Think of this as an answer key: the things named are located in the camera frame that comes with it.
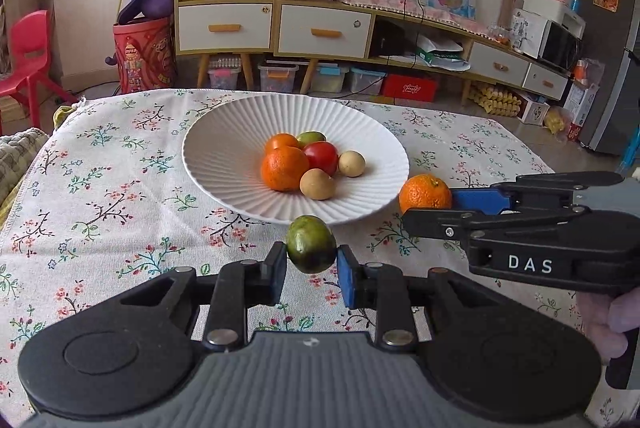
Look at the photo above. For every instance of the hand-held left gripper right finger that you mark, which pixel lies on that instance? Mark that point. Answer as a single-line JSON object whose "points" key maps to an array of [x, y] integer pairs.
{"points": [[347, 280]]}

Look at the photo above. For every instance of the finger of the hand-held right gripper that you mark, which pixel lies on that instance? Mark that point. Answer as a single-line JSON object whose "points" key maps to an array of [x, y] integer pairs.
{"points": [[475, 200], [435, 223]]}

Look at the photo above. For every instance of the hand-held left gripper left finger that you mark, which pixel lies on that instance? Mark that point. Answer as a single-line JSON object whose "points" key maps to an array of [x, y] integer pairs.
{"points": [[277, 270]]}

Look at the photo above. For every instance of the small dimpled mandarin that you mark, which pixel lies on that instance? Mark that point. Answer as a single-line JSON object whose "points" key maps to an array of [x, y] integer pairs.
{"points": [[422, 193]]}

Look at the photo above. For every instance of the green round fruit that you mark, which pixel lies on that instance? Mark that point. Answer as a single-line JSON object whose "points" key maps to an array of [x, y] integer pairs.
{"points": [[310, 243], [311, 138]]}

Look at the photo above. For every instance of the large beige round fruit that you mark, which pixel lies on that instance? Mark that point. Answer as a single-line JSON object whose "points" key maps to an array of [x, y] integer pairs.
{"points": [[316, 184]]}

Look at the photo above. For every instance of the large orange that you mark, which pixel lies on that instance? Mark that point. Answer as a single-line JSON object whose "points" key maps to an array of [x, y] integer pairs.
{"points": [[282, 169]]}

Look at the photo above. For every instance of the small beige round fruit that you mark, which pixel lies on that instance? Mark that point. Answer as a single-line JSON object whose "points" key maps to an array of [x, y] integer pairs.
{"points": [[351, 163]]}

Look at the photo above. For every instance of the red tomato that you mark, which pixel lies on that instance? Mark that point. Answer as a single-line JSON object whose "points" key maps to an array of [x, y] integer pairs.
{"points": [[322, 156]]}

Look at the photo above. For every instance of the white ribbed plate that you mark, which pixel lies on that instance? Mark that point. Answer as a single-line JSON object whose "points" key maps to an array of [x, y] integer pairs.
{"points": [[225, 158]]}

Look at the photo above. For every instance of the orange tomato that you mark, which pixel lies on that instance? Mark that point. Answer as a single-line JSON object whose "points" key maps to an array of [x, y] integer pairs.
{"points": [[281, 142]]}

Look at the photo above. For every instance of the person's right hand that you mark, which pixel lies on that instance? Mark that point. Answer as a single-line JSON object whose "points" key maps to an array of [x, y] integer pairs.
{"points": [[607, 318]]}

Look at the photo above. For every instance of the red flat box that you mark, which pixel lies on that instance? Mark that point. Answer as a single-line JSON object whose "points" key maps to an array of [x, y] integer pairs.
{"points": [[410, 88]]}

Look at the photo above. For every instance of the green and white paper bag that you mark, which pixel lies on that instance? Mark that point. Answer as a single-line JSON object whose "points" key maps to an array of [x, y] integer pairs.
{"points": [[442, 54]]}

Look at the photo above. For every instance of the clear plastic storage bin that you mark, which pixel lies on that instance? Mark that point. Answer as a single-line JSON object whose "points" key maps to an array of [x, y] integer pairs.
{"points": [[366, 82], [277, 78], [223, 76]]}

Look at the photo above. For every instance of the white printed carton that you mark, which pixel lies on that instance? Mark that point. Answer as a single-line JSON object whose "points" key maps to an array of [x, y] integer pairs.
{"points": [[527, 33]]}

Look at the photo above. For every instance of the floral tablecloth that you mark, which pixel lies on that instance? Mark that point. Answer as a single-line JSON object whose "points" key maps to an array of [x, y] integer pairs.
{"points": [[125, 183]]}

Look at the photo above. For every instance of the black microwave oven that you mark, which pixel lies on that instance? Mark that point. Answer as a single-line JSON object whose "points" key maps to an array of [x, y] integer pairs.
{"points": [[557, 44]]}

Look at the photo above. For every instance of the blue-lidded plastic storage bin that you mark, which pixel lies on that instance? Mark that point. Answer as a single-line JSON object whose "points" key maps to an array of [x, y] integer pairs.
{"points": [[327, 79]]}

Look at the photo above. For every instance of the black box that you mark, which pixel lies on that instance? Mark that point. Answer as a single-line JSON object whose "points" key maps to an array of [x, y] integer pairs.
{"points": [[390, 38]]}

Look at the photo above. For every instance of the dark grey refrigerator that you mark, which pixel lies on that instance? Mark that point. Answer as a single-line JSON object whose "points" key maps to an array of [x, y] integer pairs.
{"points": [[605, 58]]}

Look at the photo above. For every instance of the pink lace runner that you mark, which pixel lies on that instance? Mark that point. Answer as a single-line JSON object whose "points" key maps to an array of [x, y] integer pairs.
{"points": [[400, 8]]}

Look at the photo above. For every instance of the white appliance box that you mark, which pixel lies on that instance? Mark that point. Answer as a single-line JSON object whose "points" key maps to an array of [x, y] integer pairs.
{"points": [[550, 6]]}

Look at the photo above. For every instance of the wooden cabinet with white drawers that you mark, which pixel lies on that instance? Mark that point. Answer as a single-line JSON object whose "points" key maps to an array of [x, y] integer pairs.
{"points": [[225, 28]]}

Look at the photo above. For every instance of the red patterned bucket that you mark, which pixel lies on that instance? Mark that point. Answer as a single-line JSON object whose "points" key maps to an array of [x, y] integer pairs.
{"points": [[142, 56]]}

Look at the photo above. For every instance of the yellow patterned cloth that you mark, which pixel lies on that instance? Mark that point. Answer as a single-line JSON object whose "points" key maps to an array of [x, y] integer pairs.
{"points": [[64, 114]]}

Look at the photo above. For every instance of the grey quilted blanket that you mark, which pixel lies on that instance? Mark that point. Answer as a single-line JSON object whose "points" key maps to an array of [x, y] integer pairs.
{"points": [[15, 153]]}

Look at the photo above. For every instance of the red plastic chair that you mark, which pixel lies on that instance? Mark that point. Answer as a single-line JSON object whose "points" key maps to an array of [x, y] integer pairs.
{"points": [[30, 53]]}

